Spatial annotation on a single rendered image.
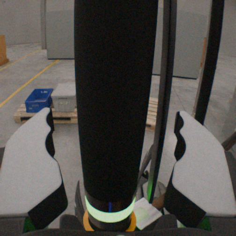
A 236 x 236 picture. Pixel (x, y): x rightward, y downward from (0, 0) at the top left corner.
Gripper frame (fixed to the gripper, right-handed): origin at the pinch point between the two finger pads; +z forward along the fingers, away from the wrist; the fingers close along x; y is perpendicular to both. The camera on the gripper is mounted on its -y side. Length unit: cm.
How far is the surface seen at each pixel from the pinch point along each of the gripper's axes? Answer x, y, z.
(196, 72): 259, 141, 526
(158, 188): 19, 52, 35
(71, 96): -62, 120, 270
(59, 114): -85, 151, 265
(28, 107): -141, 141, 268
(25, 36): -594, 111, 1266
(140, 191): 12, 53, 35
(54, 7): -375, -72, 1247
